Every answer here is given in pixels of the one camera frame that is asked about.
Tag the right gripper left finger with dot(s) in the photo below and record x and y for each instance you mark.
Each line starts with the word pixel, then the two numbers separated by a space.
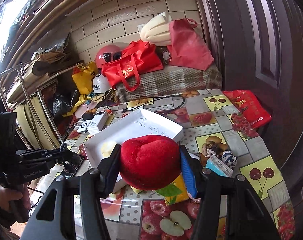
pixel 108 172

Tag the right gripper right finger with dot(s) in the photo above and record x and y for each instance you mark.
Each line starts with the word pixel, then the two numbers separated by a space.
pixel 191 172

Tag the light blue tissue pack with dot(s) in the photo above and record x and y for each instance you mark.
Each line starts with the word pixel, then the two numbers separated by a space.
pixel 217 166

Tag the beige knotted rope toy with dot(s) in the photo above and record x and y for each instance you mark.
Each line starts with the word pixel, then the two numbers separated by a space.
pixel 211 147

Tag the black white patterned scrunchie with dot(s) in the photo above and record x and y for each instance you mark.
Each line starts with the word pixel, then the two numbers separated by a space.
pixel 229 159

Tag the red plush apple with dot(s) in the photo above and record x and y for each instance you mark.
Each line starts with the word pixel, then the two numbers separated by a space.
pixel 150 162

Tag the pale yellow round sponge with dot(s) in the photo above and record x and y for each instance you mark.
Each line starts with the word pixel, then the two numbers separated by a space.
pixel 107 148

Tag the person's left hand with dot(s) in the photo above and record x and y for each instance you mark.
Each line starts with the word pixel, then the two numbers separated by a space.
pixel 7 195

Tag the fruit pattern tablecloth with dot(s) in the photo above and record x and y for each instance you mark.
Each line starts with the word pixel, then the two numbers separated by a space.
pixel 212 128

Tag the white power bank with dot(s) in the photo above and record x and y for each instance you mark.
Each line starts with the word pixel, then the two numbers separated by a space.
pixel 97 123

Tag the small white round device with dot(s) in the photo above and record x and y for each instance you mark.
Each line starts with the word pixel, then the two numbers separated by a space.
pixel 82 126

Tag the small black box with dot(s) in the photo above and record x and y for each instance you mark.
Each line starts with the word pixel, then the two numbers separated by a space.
pixel 88 115

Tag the white cardboard box lid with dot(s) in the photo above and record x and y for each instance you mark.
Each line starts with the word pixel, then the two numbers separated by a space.
pixel 136 124

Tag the metal shelf rack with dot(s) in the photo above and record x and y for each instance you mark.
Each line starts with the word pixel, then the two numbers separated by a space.
pixel 35 123

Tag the black plastic bag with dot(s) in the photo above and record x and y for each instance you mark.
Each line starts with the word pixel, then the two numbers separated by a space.
pixel 59 106

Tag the red plastic bag by door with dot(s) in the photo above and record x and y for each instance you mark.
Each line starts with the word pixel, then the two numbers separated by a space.
pixel 247 103

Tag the plaid covered bench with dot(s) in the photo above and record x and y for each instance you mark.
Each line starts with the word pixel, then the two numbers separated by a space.
pixel 171 80

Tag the yellow shopping bag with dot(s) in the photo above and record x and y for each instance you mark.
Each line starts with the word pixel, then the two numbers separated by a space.
pixel 83 75

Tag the red tote bag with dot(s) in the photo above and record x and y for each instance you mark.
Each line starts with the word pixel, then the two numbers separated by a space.
pixel 137 58

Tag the pink red helmet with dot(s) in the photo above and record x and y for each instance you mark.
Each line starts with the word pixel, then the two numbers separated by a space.
pixel 109 53

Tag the pink red plastic bag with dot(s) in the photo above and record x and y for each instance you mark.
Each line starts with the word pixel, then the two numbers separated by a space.
pixel 187 48

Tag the cream folded pillow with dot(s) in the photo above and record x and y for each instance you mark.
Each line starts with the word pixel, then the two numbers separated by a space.
pixel 156 31

